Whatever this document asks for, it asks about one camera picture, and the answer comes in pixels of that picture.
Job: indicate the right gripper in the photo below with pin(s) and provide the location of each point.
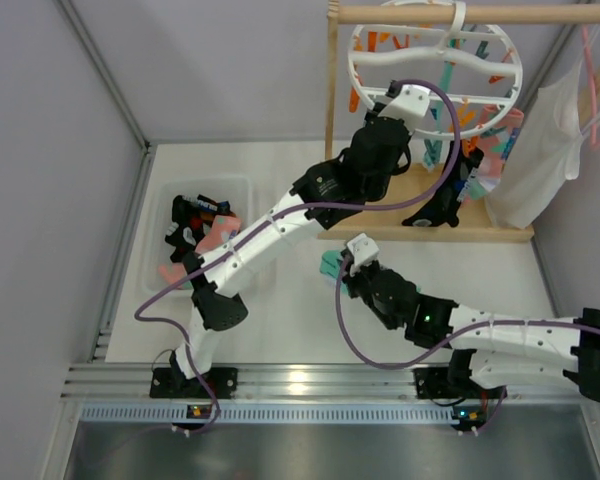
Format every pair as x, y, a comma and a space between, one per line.
356, 278

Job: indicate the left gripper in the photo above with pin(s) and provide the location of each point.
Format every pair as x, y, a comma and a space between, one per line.
380, 120

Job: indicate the teal sock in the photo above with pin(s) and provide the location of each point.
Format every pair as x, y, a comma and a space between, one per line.
332, 267

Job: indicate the pink sock front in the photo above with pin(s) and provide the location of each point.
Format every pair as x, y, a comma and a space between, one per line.
223, 229

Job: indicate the argyle red orange sock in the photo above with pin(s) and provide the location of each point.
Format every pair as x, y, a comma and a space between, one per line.
200, 221

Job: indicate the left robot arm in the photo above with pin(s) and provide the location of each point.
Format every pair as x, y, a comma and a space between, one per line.
327, 193

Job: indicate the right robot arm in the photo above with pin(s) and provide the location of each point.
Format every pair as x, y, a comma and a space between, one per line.
489, 351

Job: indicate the white round clip hanger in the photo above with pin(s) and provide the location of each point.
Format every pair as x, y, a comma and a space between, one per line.
472, 73

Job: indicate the wooden clothes rack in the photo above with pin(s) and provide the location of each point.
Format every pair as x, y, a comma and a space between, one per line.
382, 220

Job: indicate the white cloth garment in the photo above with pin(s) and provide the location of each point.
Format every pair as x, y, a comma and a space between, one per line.
545, 156

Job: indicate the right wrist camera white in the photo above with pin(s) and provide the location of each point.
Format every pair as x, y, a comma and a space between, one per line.
363, 250

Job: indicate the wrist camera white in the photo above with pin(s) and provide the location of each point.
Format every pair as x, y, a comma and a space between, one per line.
363, 250
406, 102

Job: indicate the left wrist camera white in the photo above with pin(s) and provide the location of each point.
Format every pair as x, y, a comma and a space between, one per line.
406, 102

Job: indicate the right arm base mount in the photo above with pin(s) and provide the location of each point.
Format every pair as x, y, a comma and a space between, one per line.
432, 383

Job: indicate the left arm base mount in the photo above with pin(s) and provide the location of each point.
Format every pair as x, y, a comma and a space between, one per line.
166, 384

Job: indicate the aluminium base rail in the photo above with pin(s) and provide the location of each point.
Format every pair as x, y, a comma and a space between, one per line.
253, 382

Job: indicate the grey slotted cable duct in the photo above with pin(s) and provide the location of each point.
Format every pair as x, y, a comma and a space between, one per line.
240, 413

